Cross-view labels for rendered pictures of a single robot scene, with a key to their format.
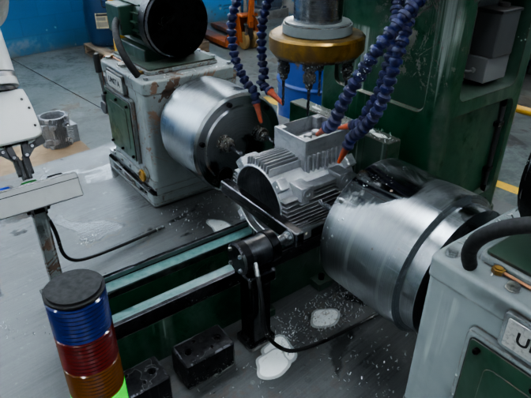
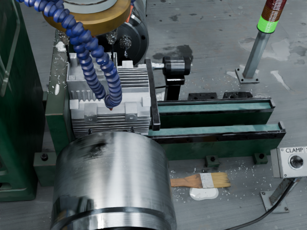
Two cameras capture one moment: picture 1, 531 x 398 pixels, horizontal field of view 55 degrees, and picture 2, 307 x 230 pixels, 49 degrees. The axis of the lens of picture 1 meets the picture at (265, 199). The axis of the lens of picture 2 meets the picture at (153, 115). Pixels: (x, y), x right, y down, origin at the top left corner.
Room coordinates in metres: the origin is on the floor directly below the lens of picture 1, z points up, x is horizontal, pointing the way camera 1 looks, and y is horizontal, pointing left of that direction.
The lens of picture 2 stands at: (1.45, 0.31, 1.71)
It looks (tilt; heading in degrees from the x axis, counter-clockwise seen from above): 50 degrees down; 206
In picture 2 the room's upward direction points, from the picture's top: 6 degrees clockwise
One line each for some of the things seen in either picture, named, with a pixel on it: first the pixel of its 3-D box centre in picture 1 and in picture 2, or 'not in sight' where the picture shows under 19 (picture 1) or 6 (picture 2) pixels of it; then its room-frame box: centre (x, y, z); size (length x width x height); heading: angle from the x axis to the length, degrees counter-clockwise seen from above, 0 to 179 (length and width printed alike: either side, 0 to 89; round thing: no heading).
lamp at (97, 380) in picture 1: (93, 369); (272, 11); (0.39, 0.19, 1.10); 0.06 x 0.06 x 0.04
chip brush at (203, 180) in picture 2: not in sight; (197, 181); (0.93, 0.23, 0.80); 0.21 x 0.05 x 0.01; 127
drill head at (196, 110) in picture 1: (209, 125); (114, 222); (1.24, 0.15, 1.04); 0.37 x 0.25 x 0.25; 37
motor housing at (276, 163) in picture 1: (295, 187); (110, 101); (0.96, -0.06, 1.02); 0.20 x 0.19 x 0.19; 127
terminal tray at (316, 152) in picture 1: (311, 143); (93, 76); (0.98, -0.10, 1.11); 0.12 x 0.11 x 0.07; 127
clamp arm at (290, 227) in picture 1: (258, 210); (152, 92); (0.86, 0.01, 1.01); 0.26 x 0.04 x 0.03; 37
